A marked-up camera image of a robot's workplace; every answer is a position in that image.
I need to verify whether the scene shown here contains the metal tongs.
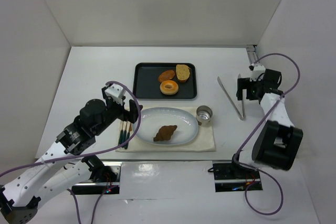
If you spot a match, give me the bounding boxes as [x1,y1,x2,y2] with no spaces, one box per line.
[217,76,246,121]

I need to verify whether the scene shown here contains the brown croissant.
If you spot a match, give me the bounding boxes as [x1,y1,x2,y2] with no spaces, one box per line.
[153,125,177,142]

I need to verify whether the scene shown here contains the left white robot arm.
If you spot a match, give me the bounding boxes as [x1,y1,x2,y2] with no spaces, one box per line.
[1,95,142,223]

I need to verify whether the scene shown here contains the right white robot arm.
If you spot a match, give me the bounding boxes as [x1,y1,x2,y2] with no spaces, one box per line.
[236,65,303,171]

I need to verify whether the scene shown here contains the orange flat bread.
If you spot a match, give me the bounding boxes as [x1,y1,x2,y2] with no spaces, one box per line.
[158,70,175,83]

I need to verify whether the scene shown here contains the seeded bread slice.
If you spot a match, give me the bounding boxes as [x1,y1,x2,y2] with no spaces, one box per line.
[175,64,191,82]

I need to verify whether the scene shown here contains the white oval plate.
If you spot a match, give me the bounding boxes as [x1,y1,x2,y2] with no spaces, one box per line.
[132,107,198,146]

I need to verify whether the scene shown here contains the black tray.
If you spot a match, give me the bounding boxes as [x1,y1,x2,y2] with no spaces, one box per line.
[133,62,197,100]

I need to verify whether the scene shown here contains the metal cup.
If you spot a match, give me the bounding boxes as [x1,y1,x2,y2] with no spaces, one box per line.
[196,105,213,126]

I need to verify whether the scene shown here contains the beige cloth placemat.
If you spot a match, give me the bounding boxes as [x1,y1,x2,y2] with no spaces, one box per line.
[117,106,216,153]

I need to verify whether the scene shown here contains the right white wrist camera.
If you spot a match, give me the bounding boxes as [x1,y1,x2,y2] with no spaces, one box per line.
[249,63,266,81]

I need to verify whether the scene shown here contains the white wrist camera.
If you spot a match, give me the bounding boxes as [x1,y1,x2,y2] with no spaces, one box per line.
[249,63,266,81]
[102,83,126,105]

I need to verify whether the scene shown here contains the green handled knife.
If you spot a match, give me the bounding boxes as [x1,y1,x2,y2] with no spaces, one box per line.
[121,122,128,143]

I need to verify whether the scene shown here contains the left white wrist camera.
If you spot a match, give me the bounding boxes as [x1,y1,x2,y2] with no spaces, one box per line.
[102,83,126,105]

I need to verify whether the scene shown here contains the green handled fork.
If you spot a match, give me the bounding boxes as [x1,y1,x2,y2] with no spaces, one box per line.
[118,121,124,145]

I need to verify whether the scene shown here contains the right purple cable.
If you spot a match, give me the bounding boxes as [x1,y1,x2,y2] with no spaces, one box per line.
[234,53,301,214]

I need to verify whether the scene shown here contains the purple cable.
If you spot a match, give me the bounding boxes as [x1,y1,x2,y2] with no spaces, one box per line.
[234,53,301,214]
[0,80,142,224]

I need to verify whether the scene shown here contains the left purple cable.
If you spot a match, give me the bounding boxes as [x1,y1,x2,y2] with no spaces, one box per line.
[0,80,142,224]

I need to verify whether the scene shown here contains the ring donut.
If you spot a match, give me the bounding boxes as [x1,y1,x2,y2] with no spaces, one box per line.
[160,80,179,95]

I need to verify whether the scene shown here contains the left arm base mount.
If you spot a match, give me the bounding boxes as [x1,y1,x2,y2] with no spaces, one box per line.
[66,156,121,195]

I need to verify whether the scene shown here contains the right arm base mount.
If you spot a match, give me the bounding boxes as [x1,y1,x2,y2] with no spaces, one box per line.
[207,161,263,193]

